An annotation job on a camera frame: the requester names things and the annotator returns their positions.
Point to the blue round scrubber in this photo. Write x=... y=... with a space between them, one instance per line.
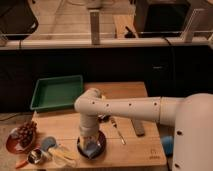
x=47 y=143

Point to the red plate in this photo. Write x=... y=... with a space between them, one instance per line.
x=15 y=146

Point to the black monitor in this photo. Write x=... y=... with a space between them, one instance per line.
x=160 y=15

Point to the metal measuring cup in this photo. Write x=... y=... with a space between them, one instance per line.
x=35 y=157

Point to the purple grapes bunch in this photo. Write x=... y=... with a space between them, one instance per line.
x=26 y=133

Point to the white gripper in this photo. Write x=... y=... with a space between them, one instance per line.
x=88 y=138

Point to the green plastic tray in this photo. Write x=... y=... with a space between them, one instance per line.
x=56 y=93

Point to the clear plastic bag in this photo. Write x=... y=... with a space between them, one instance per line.
x=63 y=156

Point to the black chair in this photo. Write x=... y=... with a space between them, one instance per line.
x=17 y=17

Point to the blue sponge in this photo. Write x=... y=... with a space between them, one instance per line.
x=91 y=149

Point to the dark purple bowl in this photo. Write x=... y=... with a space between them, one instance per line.
x=101 y=140

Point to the grey remote control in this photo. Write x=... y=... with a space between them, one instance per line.
x=138 y=127

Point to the metal support post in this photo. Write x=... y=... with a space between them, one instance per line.
x=93 y=6

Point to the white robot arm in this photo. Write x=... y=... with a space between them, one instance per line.
x=191 y=116

